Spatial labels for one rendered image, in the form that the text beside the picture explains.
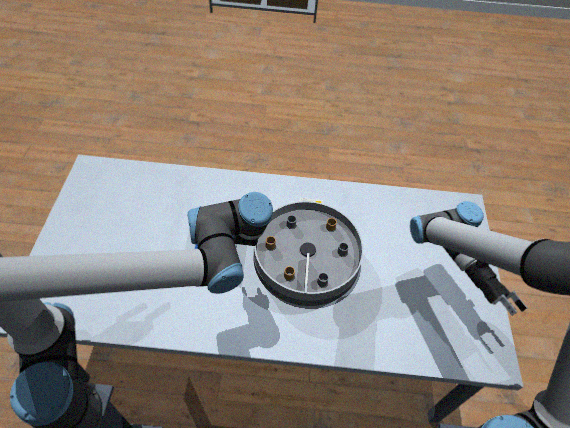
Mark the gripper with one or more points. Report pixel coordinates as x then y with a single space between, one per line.
481 278

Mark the bronze bushing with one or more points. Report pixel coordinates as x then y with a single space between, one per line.
289 272
331 224
271 241

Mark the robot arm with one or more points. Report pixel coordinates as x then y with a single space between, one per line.
107 272
481 242

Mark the grey turntable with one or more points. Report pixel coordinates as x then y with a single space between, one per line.
294 251

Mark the steel bushing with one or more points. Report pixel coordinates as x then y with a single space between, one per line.
291 222
322 280
343 248

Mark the white table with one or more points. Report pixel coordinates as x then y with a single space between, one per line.
134 205

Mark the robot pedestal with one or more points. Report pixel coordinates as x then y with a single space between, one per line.
100 410

